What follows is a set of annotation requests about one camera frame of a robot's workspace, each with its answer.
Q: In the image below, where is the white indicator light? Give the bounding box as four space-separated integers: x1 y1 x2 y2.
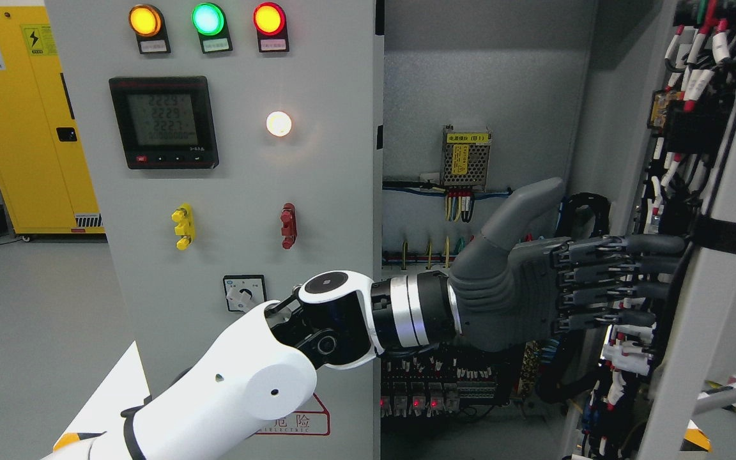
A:
266 111 294 137

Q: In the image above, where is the right black cable conduit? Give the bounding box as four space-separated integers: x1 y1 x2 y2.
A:
537 192 611 404

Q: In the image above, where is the yellow safety cabinet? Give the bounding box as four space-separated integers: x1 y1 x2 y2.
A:
0 6 105 236

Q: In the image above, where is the black white rotary switch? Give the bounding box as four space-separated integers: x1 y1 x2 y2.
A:
222 274 268 312

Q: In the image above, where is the metal mesh power supply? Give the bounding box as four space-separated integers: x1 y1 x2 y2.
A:
440 123 493 192

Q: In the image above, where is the lower relay and breaker row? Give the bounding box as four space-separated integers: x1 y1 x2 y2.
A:
379 344 524 421

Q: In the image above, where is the red indicator light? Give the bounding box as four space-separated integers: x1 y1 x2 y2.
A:
253 2 289 53

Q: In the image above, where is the yellow terminal post block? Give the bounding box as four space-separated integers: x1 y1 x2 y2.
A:
171 202 196 251

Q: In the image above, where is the red terminal post block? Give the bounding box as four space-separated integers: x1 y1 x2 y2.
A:
280 202 298 250

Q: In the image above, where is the right brass ground bar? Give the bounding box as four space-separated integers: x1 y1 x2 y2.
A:
516 341 541 400

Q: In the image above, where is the green indicator light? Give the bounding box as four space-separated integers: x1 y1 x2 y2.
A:
192 2 233 54

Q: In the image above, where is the red electric hazard sticker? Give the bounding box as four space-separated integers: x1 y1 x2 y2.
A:
256 393 331 436

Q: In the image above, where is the black digital power meter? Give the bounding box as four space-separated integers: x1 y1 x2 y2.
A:
109 76 219 170

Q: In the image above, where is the orange indicator light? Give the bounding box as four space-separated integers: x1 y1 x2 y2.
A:
128 4 171 55

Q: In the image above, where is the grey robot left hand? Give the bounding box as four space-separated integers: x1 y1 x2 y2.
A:
450 178 686 352

